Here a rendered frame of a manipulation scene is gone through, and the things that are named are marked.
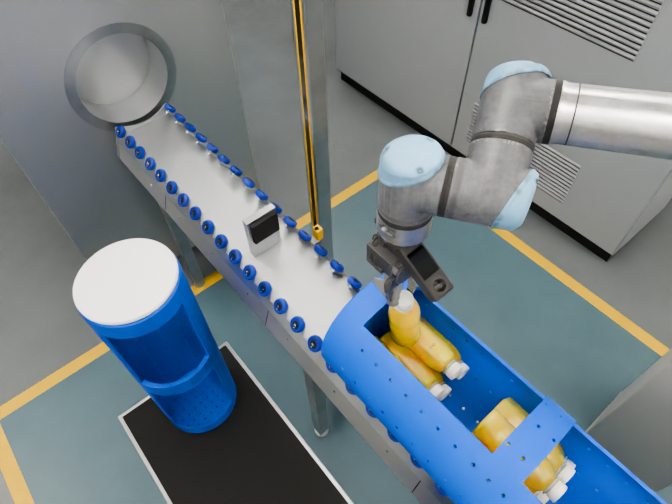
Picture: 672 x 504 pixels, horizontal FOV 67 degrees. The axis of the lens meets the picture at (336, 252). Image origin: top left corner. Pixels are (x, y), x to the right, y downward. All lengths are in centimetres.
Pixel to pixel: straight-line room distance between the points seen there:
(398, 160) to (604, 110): 28
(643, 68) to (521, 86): 161
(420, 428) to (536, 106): 62
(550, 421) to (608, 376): 158
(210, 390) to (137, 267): 87
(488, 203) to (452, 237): 209
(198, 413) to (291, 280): 89
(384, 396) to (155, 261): 75
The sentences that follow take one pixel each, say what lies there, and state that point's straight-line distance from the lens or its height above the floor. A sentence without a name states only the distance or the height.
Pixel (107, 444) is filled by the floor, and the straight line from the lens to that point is 246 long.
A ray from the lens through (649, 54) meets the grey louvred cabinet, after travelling 234.
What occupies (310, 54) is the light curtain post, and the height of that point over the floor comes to 139.
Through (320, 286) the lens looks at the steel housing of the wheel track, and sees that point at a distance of 147.
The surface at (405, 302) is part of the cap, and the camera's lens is 100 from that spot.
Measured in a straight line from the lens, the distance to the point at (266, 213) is 145.
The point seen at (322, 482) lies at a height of 15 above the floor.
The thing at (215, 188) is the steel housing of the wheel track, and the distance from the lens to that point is 177.
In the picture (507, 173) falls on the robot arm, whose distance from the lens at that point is 73.
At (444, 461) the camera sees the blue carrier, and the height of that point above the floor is 116.
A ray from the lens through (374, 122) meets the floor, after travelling 344.
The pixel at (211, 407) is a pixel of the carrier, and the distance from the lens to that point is 219.
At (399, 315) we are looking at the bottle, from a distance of 102.
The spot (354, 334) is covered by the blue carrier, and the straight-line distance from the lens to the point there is 108.
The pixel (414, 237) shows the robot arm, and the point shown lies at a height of 153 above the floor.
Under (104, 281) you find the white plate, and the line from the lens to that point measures 149.
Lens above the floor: 216
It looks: 53 degrees down
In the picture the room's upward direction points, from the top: 2 degrees counter-clockwise
